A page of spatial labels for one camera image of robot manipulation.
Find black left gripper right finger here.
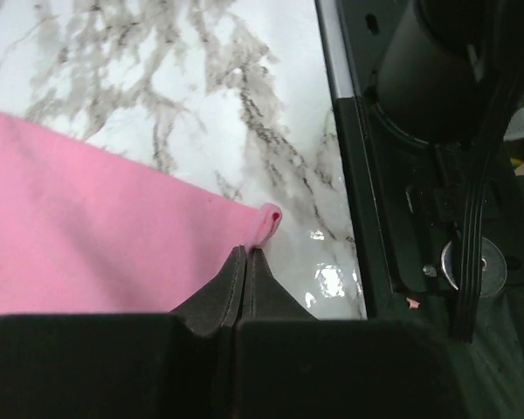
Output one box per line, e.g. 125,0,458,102
242,249,315,321

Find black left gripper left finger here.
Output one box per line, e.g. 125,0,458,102
169,246,247,337

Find pink t shirt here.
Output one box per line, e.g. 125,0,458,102
0,113,281,315

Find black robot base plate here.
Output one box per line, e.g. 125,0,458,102
316,1,524,418

